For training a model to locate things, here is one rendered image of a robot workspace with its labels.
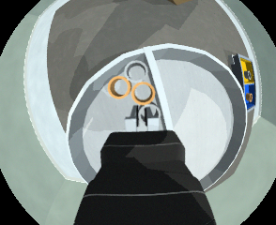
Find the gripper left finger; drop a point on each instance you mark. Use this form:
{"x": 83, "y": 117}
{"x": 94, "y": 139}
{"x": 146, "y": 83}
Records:
{"x": 132, "y": 122}

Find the grey metal sleeve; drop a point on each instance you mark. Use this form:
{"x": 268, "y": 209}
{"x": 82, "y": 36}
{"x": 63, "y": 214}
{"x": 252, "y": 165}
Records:
{"x": 152, "y": 104}
{"x": 133, "y": 64}
{"x": 247, "y": 74}

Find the bronze bushing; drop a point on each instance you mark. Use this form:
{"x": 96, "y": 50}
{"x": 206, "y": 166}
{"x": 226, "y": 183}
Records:
{"x": 249, "y": 97}
{"x": 143, "y": 101}
{"x": 111, "y": 87}

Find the grey rectangular tray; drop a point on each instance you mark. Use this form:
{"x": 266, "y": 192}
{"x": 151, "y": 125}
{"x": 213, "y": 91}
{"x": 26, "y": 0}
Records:
{"x": 239, "y": 63}

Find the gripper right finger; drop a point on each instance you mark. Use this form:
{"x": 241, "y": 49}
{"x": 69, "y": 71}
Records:
{"x": 152, "y": 122}

